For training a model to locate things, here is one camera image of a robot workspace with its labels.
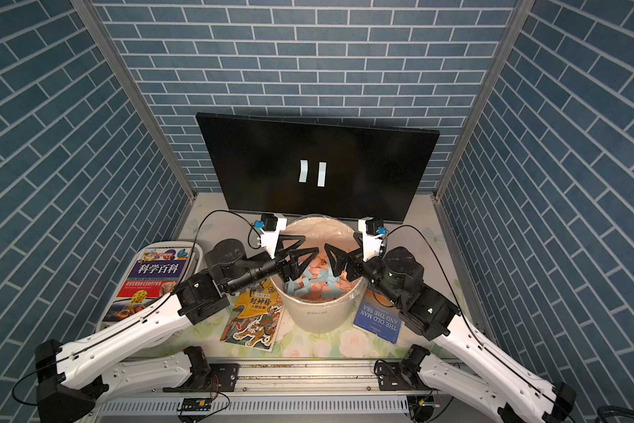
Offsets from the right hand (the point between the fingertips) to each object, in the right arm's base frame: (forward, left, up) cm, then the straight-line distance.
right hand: (344, 242), depth 64 cm
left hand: (-4, +6, +1) cm, 7 cm away
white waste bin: (-13, +5, -5) cm, 15 cm away
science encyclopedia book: (-1, +59, -22) cm, 63 cm away
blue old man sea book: (-5, -13, -33) cm, 35 cm away
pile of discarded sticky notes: (0, +7, -22) cm, 23 cm away
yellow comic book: (-9, +27, -32) cm, 43 cm away
